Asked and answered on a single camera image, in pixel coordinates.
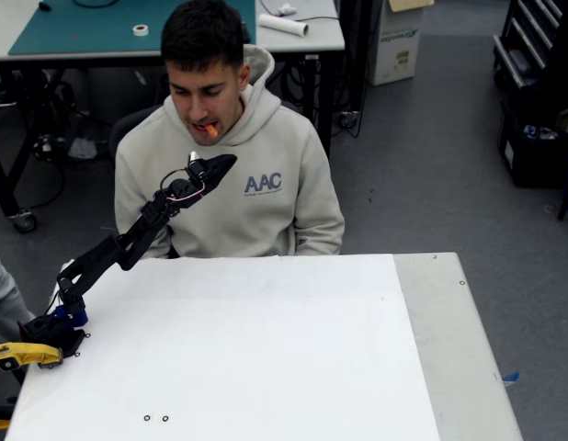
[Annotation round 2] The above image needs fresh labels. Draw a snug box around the yellow clamp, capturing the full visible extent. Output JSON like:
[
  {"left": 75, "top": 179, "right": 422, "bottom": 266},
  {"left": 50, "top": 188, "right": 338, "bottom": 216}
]
[{"left": 0, "top": 342, "right": 64, "bottom": 371}]

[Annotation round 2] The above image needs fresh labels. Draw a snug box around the white crumpled bag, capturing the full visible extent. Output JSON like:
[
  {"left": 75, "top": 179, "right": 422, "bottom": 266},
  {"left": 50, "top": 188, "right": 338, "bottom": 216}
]
[{"left": 67, "top": 136, "right": 97, "bottom": 160}]

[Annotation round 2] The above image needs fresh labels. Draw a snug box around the black caster wheel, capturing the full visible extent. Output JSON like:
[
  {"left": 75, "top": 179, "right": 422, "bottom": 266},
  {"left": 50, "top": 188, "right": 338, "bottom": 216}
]
[{"left": 10, "top": 209, "right": 39, "bottom": 233}]

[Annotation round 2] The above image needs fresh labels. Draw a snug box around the black office chair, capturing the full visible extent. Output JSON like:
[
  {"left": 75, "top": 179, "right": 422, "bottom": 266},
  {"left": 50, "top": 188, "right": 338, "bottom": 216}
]
[{"left": 108, "top": 104, "right": 165, "bottom": 162}]

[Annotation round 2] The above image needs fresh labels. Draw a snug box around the man in beige hoodie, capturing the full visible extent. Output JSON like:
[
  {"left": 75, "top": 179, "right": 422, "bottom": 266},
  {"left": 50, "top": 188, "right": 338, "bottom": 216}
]
[{"left": 113, "top": 0, "right": 346, "bottom": 259}]

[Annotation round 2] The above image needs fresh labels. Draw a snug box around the green cutting mat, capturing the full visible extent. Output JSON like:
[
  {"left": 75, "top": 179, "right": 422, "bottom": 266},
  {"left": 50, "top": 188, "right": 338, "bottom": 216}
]
[{"left": 7, "top": 0, "right": 257, "bottom": 56}]

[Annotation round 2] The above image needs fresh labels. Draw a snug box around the white cardboard box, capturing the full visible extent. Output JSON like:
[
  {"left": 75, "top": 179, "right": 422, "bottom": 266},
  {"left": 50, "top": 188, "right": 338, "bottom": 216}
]
[{"left": 369, "top": 0, "right": 436, "bottom": 87}]

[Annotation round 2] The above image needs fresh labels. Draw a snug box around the white paper roll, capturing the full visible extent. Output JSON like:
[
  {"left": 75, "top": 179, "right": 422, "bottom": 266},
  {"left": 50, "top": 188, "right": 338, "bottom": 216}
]
[{"left": 257, "top": 12, "right": 310, "bottom": 38}]

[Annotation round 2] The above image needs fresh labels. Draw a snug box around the black tool cart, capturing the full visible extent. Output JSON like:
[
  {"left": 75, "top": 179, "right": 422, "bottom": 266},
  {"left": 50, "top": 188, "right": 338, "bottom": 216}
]
[{"left": 492, "top": 0, "right": 568, "bottom": 93}]

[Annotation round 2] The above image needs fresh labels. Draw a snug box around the black storage bin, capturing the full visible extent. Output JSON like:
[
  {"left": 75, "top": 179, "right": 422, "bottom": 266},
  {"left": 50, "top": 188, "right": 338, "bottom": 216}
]
[{"left": 497, "top": 98, "right": 568, "bottom": 189}]

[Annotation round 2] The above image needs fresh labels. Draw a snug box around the grey workbench table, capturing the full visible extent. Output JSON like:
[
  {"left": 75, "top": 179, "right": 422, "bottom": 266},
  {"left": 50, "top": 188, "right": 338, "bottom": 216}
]
[{"left": 0, "top": 0, "right": 347, "bottom": 233}]

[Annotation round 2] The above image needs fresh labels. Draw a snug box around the grey sleeved forearm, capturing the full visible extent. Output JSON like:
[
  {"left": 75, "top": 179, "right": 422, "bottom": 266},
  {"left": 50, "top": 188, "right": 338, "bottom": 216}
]
[{"left": 0, "top": 249, "right": 36, "bottom": 339}]

